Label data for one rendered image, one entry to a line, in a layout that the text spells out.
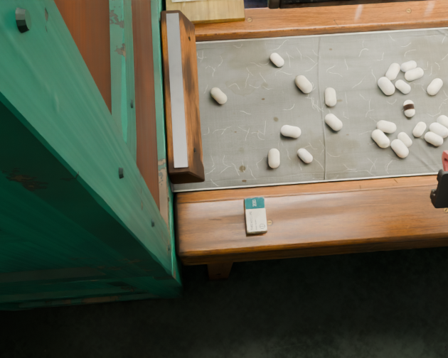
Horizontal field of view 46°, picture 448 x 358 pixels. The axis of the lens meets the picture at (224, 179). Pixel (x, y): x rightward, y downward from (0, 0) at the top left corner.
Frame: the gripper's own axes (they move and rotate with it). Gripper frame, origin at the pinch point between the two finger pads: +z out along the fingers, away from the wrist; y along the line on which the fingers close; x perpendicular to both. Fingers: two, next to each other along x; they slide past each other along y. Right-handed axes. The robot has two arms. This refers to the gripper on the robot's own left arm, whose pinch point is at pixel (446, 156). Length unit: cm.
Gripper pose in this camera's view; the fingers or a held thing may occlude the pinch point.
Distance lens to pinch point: 93.4
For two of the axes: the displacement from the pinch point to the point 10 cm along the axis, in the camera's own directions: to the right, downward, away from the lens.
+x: 0.3, 8.2, 5.8
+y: -10.0, 0.6, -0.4
